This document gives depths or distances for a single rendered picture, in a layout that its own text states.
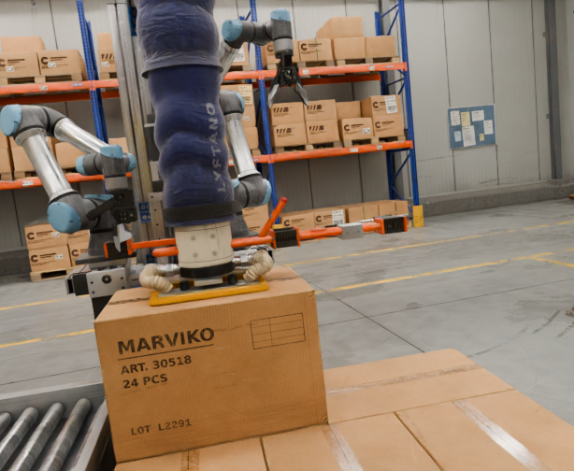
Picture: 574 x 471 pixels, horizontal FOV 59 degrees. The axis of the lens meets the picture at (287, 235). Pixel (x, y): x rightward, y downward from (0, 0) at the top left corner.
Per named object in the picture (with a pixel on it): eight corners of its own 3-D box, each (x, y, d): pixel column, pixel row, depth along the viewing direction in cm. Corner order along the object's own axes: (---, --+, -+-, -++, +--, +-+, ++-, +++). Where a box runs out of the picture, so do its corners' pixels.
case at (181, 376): (115, 463, 139) (93, 321, 134) (133, 402, 178) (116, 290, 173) (328, 422, 149) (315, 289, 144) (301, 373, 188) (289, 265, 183)
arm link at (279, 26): (279, 15, 196) (294, 8, 190) (282, 45, 198) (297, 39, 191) (264, 13, 191) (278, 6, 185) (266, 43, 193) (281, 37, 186)
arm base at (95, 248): (90, 252, 209) (86, 228, 208) (128, 247, 212) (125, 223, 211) (85, 257, 194) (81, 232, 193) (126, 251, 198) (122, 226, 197)
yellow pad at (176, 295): (149, 306, 143) (147, 289, 143) (152, 298, 153) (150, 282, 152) (269, 290, 148) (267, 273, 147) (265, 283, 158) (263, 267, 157)
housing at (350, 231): (342, 240, 161) (341, 226, 161) (337, 237, 168) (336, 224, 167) (364, 237, 162) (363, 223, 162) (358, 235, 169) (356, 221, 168)
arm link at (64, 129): (51, 129, 214) (134, 180, 197) (28, 129, 205) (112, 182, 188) (57, 103, 210) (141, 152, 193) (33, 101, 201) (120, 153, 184)
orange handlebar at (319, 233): (115, 265, 152) (113, 253, 151) (130, 250, 181) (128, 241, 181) (411, 228, 165) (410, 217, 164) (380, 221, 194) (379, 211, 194)
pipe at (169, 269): (148, 292, 145) (145, 273, 144) (156, 276, 169) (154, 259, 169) (266, 277, 150) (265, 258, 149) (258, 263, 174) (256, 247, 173)
